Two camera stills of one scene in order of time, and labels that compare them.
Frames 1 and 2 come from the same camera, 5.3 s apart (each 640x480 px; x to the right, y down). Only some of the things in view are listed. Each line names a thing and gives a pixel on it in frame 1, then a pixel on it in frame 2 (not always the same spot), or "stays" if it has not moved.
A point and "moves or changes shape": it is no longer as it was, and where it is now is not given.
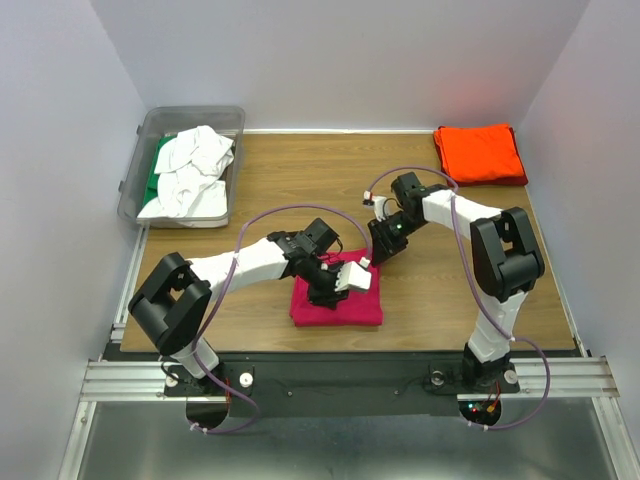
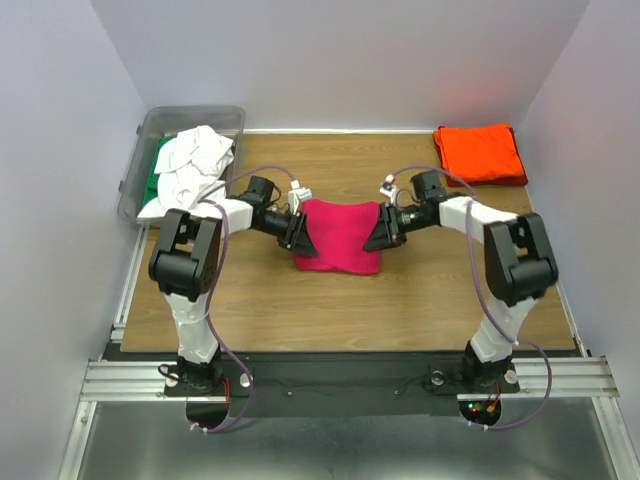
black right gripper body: (392, 231) stays
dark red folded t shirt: (521, 181) stays
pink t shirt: (356, 309) moves or changes shape
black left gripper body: (321, 284) → (291, 236)
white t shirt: (190, 192) stays
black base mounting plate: (337, 385) stays
